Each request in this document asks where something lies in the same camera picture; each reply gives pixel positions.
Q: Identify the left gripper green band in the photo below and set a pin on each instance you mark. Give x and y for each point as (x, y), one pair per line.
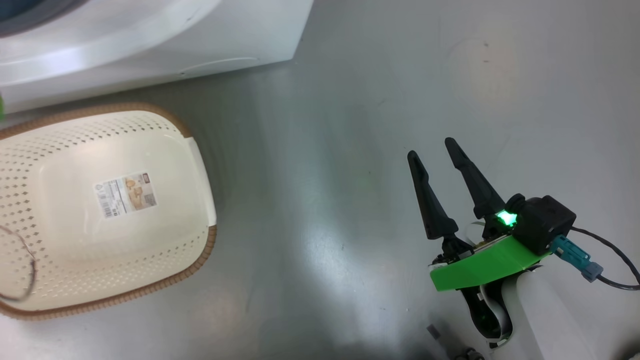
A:
(1, 109)

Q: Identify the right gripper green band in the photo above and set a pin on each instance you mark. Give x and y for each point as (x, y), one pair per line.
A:
(480, 267)

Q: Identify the dark robot base parts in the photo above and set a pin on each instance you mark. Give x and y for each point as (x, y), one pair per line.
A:
(470, 354)

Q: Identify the cream perforated laundry basket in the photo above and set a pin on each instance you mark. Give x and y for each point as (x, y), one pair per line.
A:
(100, 250)

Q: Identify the white front-load washing machine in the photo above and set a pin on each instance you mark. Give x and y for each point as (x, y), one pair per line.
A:
(175, 35)

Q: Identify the printed product label sticker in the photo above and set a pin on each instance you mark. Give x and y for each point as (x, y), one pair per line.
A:
(125, 195)

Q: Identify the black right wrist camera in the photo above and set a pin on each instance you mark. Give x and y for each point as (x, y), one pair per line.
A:
(545, 222)

